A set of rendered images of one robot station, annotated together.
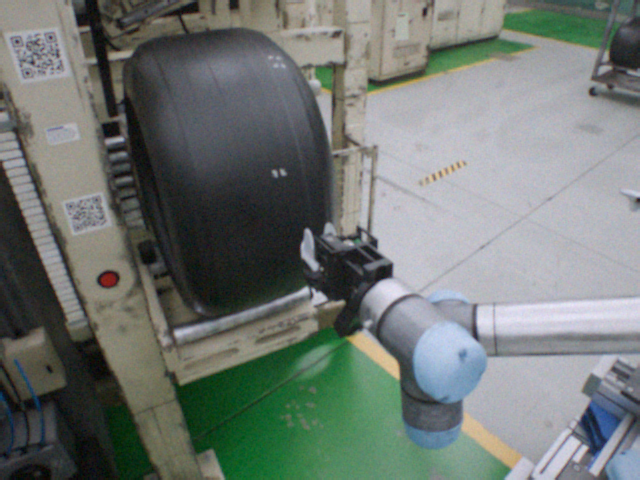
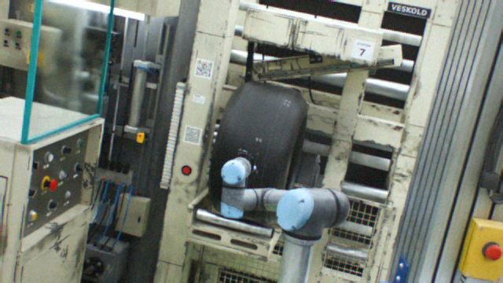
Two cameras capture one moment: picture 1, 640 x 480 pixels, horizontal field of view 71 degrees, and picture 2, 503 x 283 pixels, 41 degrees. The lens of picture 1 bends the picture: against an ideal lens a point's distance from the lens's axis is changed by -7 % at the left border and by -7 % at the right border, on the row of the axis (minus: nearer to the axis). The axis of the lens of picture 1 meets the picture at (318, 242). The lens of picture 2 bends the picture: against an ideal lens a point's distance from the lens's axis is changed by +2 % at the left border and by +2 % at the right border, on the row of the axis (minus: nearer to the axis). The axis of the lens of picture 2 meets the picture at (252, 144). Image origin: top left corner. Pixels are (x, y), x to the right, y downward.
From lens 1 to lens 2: 1.98 m
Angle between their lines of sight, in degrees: 40
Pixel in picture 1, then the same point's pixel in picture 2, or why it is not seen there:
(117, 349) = (172, 211)
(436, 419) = (225, 196)
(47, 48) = (207, 67)
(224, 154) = (241, 123)
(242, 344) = (224, 236)
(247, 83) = (267, 104)
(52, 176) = (187, 113)
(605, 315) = not seen: hidden behind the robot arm
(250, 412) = not seen: outside the picture
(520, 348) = (273, 201)
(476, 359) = (236, 168)
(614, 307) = not seen: hidden behind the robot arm
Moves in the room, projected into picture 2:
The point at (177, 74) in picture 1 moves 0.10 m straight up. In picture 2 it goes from (245, 92) to (250, 68)
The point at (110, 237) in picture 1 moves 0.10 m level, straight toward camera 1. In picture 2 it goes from (196, 150) to (189, 156)
